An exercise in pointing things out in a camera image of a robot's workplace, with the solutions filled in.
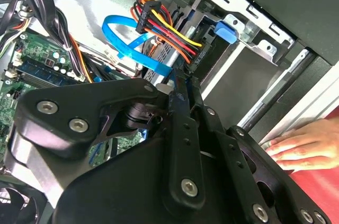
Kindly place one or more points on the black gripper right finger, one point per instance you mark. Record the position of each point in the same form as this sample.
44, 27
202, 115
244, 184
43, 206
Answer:
238, 165

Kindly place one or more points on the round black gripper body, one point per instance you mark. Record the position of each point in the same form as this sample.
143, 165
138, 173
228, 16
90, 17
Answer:
119, 195

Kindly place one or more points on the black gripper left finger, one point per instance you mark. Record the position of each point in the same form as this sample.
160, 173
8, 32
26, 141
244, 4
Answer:
66, 102

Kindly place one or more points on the hard disk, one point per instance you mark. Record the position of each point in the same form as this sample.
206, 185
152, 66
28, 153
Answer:
170, 53

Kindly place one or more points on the person's right hand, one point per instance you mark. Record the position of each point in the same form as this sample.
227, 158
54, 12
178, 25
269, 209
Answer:
310, 147

